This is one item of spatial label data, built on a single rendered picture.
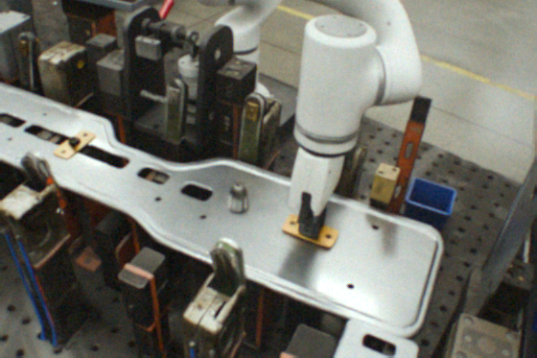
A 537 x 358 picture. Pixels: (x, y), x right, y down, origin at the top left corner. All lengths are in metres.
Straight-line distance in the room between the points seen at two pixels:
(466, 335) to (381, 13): 0.41
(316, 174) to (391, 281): 0.21
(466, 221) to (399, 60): 0.79
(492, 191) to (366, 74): 0.93
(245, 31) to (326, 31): 0.73
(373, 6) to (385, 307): 0.40
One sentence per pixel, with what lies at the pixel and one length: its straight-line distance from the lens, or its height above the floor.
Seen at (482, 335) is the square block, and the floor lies 1.06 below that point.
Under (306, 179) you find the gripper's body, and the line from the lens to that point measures 0.69.
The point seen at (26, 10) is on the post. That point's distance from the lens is 1.50.
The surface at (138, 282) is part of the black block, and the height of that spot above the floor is 0.99.
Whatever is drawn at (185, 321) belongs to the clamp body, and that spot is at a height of 1.04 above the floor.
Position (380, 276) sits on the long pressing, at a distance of 0.79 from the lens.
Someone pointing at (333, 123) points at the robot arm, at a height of 1.24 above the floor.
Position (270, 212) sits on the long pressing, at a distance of 0.85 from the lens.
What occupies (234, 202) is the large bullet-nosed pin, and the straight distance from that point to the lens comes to 0.83.
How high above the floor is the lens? 1.60
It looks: 39 degrees down
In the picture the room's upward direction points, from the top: 4 degrees clockwise
